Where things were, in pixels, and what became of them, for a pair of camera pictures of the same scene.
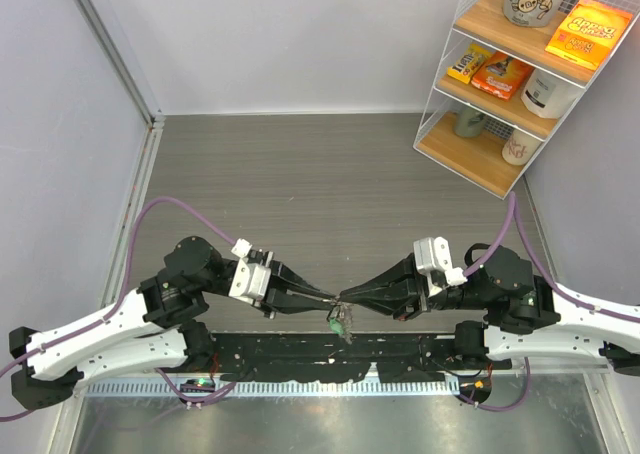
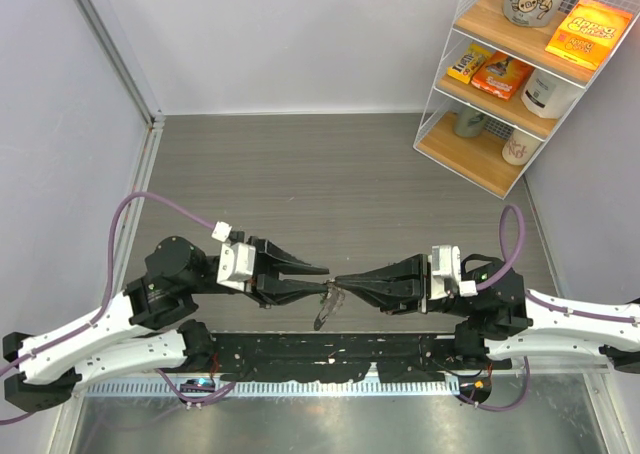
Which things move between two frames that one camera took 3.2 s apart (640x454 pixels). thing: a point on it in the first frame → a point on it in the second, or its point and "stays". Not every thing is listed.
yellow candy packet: [466, 66] stays
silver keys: [339, 320] → [332, 301]
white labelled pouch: [547, 96] stays
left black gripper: [279, 298] → [270, 260]
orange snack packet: [502, 75] stays
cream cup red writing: [520, 148] stays
